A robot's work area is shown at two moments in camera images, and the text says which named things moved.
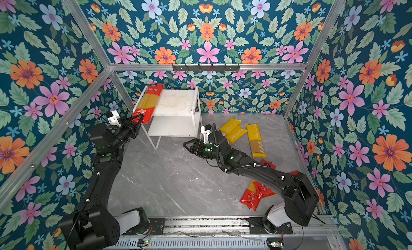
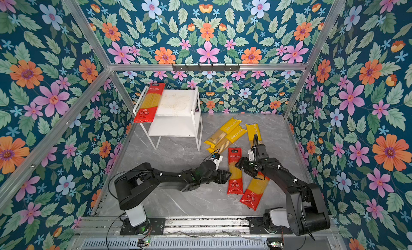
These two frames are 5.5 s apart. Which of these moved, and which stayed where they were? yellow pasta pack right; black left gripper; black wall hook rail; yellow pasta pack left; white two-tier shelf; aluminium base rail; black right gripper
Moved: black right gripper; black left gripper
Stayed: yellow pasta pack right; yellow pasta pack left; white two-tier shelf; black wall hook rail; aluminium base rail
